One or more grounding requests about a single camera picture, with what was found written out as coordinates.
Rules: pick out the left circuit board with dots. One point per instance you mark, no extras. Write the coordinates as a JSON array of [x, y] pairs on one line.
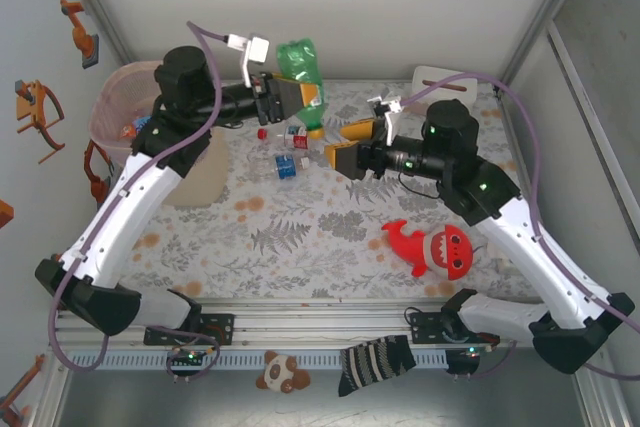
[[190, 356]]

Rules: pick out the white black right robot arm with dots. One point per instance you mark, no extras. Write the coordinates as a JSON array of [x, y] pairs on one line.
[[540, 262]]

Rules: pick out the white tissue box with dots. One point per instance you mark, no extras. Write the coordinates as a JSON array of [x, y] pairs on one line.
[[430, 72]]

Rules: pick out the right circuit board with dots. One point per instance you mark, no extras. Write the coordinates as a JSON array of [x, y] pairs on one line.
[[462, 359]]

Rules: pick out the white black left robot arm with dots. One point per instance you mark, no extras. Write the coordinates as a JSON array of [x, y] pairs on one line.
[[120, 217]]

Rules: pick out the circuit board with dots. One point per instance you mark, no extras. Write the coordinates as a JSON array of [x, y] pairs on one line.
[[190, 356], [462, 359]]

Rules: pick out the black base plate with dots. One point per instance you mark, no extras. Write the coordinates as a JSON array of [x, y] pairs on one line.
[[222, 329], [422, 327]]

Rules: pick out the aluminium table rail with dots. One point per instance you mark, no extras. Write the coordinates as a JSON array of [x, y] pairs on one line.
[[320, 322]]

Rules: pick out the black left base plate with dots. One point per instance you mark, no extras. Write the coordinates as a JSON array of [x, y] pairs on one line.
[[222, 329]]

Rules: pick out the orange stick wall model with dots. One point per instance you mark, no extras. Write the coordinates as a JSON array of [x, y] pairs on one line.
[[25, 382]]

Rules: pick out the orange block wall model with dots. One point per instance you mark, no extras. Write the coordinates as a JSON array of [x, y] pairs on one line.
[[5, 214]]

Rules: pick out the orange gripper wall model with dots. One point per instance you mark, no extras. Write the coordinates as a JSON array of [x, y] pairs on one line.
[[35, 107]]

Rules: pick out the beige bin with pink liner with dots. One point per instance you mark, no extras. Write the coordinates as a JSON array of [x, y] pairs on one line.
[[200, 182]]

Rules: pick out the clear bottle orange cap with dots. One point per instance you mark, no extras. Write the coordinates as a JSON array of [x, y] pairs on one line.
[[127, 132]]

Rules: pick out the orange curved wall model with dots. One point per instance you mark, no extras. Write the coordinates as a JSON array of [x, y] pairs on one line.
[[97, 182]]

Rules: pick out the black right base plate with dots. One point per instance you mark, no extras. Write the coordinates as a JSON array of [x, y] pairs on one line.
[[422, 327]]

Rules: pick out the green plastic bottle yellow cap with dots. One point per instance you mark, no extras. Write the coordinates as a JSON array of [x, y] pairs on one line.
[[297, 59]]

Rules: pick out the black striped sock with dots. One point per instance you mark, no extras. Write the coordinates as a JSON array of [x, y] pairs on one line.
[[370, 362]]

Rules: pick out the clear bottle red label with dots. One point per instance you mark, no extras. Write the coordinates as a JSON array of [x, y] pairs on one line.
[[299, 139]]

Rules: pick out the red shark plush toy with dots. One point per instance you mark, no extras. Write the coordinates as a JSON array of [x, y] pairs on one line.
[[440, 249]]

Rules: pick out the aluminium frame post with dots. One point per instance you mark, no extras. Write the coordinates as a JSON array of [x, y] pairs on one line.
[[545, 12], [95, 2]]

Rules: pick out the brown white panda plush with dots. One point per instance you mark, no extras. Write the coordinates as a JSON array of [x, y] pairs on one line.
[[277, 372]]

